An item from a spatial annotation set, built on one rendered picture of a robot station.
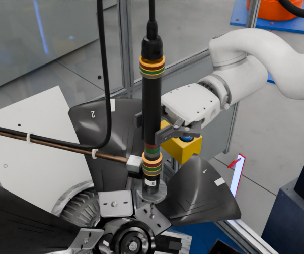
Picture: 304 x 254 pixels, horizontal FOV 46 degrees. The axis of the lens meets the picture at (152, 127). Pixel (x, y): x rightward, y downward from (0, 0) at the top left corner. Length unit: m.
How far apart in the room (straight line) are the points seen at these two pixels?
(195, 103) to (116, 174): 0.28
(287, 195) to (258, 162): 1.39
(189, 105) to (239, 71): 0.15
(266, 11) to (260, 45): 3.85
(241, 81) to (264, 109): 2.45
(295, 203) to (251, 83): 0.67
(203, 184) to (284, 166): 1.80
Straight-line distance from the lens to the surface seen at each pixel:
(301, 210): 1.40
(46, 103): 1.08
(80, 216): 0.99
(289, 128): 3.14
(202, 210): 1.00
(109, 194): 0.91
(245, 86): 0.82
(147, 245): 0.90
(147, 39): 0.59
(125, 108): 0.90
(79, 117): 0.93
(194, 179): 1.05
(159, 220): 0.96
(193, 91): 0.77
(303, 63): 0.72
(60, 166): 1.08
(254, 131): 3.01
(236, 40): 0.77
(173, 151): 1.34
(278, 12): 4.60
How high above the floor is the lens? 1.99
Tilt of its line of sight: 43 degrees down
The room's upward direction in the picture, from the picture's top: straight up
